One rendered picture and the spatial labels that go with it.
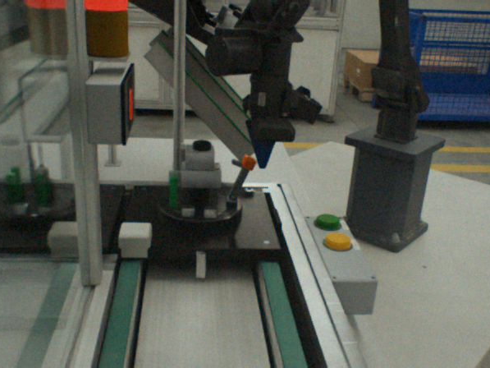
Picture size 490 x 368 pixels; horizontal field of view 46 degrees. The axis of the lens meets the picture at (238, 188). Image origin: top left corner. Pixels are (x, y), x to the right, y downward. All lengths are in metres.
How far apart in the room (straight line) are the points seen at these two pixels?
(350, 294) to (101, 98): 0.44
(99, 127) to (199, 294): 0.31
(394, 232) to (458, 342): 0.29
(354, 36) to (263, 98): 9.02
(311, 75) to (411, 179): 4.06
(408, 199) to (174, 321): 0.54
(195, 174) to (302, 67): 4.23
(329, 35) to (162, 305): 4.42
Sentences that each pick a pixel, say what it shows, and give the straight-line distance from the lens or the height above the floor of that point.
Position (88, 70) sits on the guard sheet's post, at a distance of 0.68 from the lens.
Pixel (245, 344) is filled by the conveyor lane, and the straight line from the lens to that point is 0.75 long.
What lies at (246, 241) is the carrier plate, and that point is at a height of 0.97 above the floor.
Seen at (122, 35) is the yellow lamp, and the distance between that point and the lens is 0.67.
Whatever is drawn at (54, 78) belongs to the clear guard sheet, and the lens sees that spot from 0.57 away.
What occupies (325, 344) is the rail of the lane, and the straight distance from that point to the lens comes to 0.70.
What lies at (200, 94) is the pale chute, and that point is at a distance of 1.11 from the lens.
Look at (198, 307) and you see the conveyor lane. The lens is 0.82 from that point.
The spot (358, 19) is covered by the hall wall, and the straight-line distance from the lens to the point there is 9.85.
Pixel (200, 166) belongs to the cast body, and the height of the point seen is 1.06.
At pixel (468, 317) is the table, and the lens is 1.00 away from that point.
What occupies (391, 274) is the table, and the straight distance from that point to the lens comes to 1.07.
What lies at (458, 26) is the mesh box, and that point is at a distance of 5.25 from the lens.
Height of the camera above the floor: 1.38
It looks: 22 degrees down
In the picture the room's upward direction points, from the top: 3 degrees clockwise
